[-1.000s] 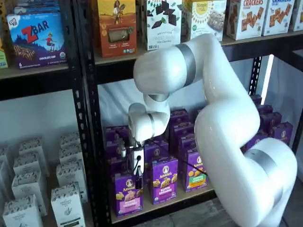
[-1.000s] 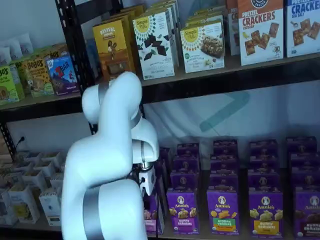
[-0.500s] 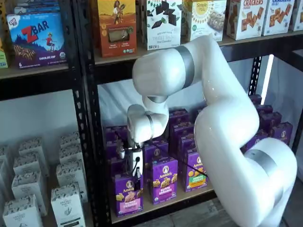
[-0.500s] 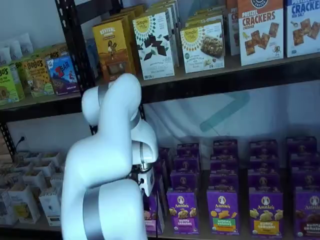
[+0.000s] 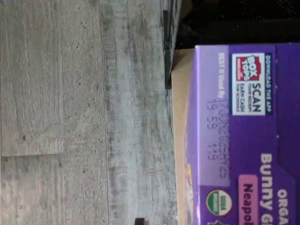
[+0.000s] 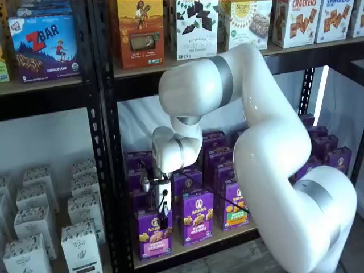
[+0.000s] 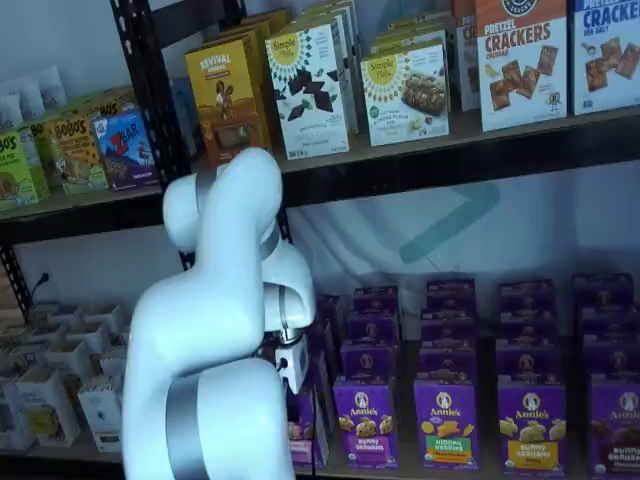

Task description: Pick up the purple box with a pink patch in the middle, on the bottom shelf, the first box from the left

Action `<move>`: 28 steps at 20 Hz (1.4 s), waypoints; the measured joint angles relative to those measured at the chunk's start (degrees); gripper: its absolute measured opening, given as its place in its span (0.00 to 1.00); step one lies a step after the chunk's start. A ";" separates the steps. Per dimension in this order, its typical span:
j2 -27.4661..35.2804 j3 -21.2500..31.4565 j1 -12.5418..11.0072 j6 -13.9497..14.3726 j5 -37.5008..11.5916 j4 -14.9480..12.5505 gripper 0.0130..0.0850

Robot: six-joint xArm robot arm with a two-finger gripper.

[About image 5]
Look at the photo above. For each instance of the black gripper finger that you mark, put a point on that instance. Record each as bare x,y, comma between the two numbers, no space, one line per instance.
139,221

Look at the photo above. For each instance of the black metal shelf rack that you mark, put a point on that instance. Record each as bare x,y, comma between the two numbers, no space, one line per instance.
234,23

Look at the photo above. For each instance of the purple box pink patch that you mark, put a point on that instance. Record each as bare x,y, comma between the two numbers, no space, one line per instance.
246,140

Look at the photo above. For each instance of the brown shelf board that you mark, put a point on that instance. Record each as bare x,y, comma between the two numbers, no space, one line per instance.
180,140

